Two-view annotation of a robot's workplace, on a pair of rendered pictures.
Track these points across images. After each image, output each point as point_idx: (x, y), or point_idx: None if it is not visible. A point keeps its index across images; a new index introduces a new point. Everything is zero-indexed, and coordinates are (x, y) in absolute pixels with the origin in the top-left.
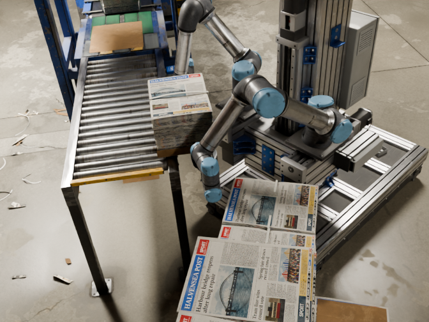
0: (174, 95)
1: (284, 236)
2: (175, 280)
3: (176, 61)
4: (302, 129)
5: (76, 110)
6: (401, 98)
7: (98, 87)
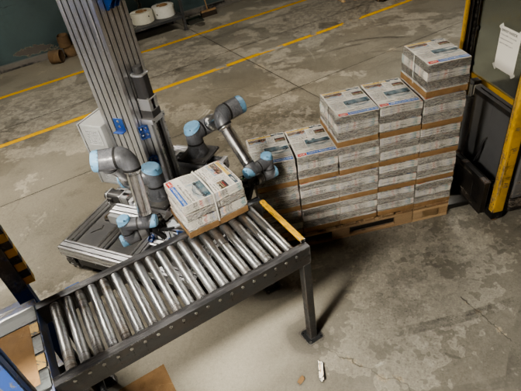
0: (202, 185)
1: (291, 138)
2: (280, 291)
3: (146, 202)
4: (188, 160)
5: (196, 304)
6: (22, 229)
7: (139, 317)
